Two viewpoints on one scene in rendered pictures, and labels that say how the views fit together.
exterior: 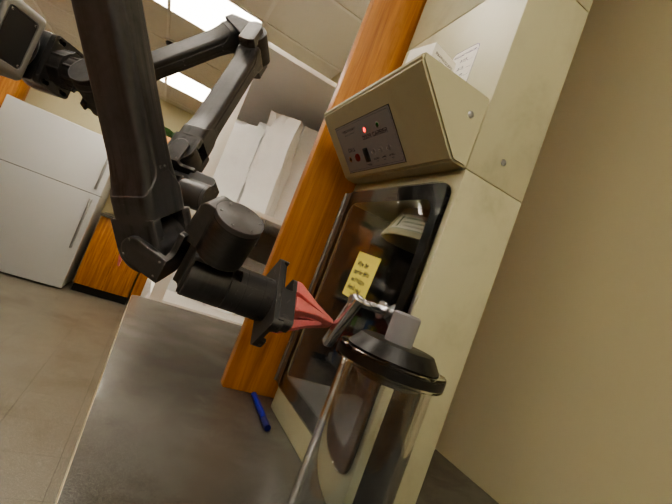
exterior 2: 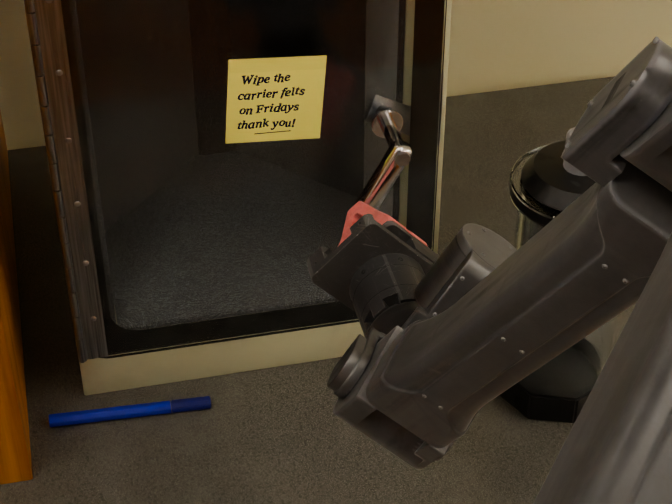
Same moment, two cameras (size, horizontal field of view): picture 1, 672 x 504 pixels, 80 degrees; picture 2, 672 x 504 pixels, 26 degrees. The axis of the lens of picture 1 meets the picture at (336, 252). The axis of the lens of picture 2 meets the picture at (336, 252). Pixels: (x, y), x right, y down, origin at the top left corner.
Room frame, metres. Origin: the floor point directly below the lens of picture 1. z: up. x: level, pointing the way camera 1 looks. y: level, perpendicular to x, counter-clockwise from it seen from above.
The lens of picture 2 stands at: (0.39, 0.87, 1.85)
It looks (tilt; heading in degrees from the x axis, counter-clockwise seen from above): 39 degrees down; 282
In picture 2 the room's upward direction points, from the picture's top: straight up
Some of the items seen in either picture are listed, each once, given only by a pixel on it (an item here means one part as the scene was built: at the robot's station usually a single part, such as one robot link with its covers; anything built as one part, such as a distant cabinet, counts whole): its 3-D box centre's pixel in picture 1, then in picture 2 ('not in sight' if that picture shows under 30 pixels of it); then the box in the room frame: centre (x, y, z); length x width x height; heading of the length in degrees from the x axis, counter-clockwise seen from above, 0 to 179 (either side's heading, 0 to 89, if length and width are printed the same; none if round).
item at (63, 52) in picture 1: (71, 71); not in sight; (0.92, 0.73, 1.45); 0.09 x 0.08 x 0.12; 172
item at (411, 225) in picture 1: (348, 301); (253, 146); (0.65, -0.05, 1.19); 0.30 x 0.01 x 0.40; 24
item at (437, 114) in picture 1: (381, 134); not in sight; (0.62, 0.00, 1.46); 0.32 x 0.11 x 0.10; 24
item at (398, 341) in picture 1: (396, 346); (580, 168); (0.39, -0.09, 1.18); 0.09 x 0.09 x 0.07
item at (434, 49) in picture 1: (426, 75); not in sight; (0.56, -0.03, 1.54); 0.05 x 0.05 x 0.06; 38
